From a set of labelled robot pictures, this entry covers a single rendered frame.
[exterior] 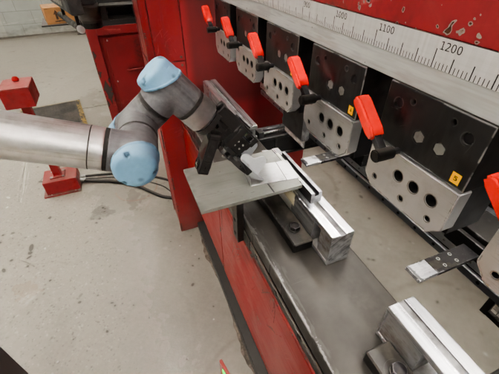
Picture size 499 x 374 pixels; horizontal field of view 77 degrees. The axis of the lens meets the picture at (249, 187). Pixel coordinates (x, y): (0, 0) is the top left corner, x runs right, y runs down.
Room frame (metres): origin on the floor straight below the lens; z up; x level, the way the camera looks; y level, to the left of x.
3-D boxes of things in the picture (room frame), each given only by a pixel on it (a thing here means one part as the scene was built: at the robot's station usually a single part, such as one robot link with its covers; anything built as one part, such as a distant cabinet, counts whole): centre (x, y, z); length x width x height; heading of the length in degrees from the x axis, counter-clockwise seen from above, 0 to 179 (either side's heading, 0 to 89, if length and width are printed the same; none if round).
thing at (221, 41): (1.10, 0.05, 1.26); 0.15 x 0.09 x 0.17; 22
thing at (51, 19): (2.67, 1.44, 1.04); 0.30 x 0.26 x 0.12; 26
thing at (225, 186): (0.66, 0.02, 1.00); 0.26 x 0.18 x 0.01; 112
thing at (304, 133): (0.71, -0.12, 1.13); 0.10 x 0.02 x 0.10; 22
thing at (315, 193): (0.68, -0.13, 0.99); 0.20 x 0.03 x 0.03; 22
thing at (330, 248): (0.66, -0.14, 0.92); 0.39 x 0.06 x 0.10; 22
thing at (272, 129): (1.27, -0.30, 0.81); 0.64 x 0.08 x 0.14; 112
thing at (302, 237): (0.65, -0.08, 0.89); 0.30 x 0.05 x 0.03; 22
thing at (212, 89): (1.22, 0.09, 0.92); 0.50 x 0.06 x 0.10; 22
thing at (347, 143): (0.55, -0.18, 1.26); 0.15 x 0.09 x 0.17; 22
